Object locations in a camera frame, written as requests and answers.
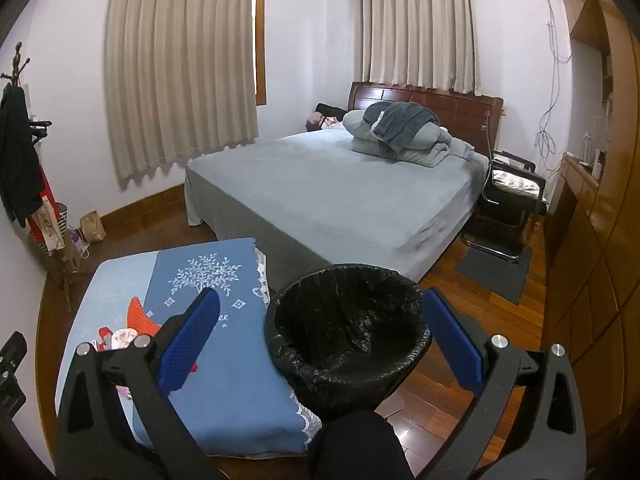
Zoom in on narrow beige curtain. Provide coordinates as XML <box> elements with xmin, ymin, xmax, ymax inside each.
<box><xmin>361</xmin><ymin>0</ymin><xmax>482</xmax><ymax>96</ymax></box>

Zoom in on white purple bag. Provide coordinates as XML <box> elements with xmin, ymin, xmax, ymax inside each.
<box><xmin>66</xmin><ymin>229</ymin><xmax>91</xmax><ymax>261</ymax></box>

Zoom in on wooden window frame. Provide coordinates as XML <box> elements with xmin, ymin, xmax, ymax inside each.
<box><xmin>252</xmin><ymin>0</ymin><xmax>268</xmax><ymax>107</ymax></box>

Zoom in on orange mesh cloth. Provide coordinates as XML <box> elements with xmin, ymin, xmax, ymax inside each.
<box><xmin>126</xmin><ymin>296</ymin><xmax>163</xmax><ymax>338</ymax></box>

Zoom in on pink patterned pillow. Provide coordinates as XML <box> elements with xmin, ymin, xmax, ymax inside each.
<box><xmin>306</xmin><ymin>114</ymin><xmax>346</xmax><ymax>132</ymax></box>

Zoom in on folded light grey duvet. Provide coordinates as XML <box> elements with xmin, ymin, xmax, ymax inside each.
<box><xmin>342</xmin><ymin>101</ymin><xmax>473</xmax><ymax>167</ymax></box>

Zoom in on brown paper bag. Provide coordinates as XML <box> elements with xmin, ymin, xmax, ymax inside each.
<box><xmin>81</xmin><ymin>210</ymin><xmax>107</xmax><ymax>242</ymax></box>

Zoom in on beige tote bag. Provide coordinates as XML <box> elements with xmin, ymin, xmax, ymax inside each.
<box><xmin>37</xmin><ymin>197</ymin><xmax>66</xmax><ymax>252</ymax></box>

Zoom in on black metal chair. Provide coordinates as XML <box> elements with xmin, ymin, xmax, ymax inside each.
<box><xmin>460</xmin><ymin>150</ymin><xmax>548</xmax><ymax>263</ymax></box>

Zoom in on wooden coat rack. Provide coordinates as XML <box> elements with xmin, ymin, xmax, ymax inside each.
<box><xmin>2</xmin><ymin>42</ymin><xmax>86</xmax><ymax>303</ymax></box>

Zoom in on person's dark trouser leg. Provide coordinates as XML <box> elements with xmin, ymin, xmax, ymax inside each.
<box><xmin>305</xmin><ymin>409</ymin><xmax>416</xmax><ymax>480</ymax></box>

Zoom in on dark wooden headboard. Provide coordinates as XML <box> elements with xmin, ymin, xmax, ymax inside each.
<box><xmin>348</xmin><ymin>81</ymin><xmax>505</xmax><ymax>153</ymax></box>

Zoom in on wooden desk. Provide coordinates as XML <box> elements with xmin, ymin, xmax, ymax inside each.
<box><xmin>545</xmin><ymin>152</ymin><xmax>601</xmax><ymax>261</ymax></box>

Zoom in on wide beige curtain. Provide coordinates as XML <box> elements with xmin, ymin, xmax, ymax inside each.
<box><xmin>103</xmin><ymin>0</ymin><xmax>261</xmax><ymax>183</ymax></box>

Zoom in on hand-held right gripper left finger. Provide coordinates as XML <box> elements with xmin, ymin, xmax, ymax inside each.
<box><xmin>54</xmin><ymin>287</ymin><xmax>222</xmax><ymax>480</ymax></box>

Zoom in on black coat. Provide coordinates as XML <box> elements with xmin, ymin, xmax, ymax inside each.
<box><xmin>0</xmin><ymin>82</ymin><xmax>45</xmax><ymax>228</ymax></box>

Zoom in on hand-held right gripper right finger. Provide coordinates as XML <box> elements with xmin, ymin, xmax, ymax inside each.
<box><xmin>424</xmin><ymin>287</ymin><xmax>590</xmax><ymax>480</ymax></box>

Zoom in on grey bed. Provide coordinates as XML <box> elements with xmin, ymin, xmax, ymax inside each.
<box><xmin>185</xmin><ymin>130</ymin><xmax>491</xmax><ymax>283</ymax></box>

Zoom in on crumpled white wrapper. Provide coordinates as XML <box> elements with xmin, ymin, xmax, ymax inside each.
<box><xmin>107</xmin><ymin>328</ymin><xmax>139</xmax><ymax>352</ymax></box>

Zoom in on patterned chair cushion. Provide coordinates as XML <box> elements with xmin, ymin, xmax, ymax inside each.
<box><xmin>490</xmin><ymin>169</ymin><xmax>542</xmax><ymax>196</ymax></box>

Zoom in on striped basket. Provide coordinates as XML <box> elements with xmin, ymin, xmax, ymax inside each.
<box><xmin>52</xmin><ymin>202</ymin><xmax>69</xmax><ymax>241</ymax></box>

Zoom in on red hanging bag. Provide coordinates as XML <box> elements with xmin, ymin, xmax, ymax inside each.
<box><xmin>27</xmin><ymin>167</ymin><xmax>68</xmax><ymax>246</ymax></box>

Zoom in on blue tree-print blanket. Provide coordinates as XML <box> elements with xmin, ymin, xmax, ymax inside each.
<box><xmin>55</xmin><ymin>237</ymin><xmax>323</xmax><ymax>456</ymax></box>

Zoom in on wooden wardrobe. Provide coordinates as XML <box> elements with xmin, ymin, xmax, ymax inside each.
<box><xmin>542</xmin><ymin>0</ymin><xmax>640</xmax><ymax>461</ymax></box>

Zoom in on grey floor mat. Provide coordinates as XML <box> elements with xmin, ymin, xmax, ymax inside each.
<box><xmin>454</xmin><ymin>247</ymin><xmax>532</xmax><ymax>306</ymax></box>

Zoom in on white wall cables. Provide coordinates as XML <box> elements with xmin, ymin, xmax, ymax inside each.
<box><xmin>535</xmin><ymin>0</ymin><xmax>573</xmax><ymax>171</ymax></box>

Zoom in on black lined trash bin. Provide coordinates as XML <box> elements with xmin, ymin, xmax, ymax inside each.
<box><xmin>264</xmin><ymin>265</ymin><xmax>432</xmax><ymax>423</ymax></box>

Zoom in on dark grey towel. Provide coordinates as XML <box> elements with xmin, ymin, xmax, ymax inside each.
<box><xmin>362</xmin><ymin>101</ymin><xmax>440</xmax><ymax>153</ymax></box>

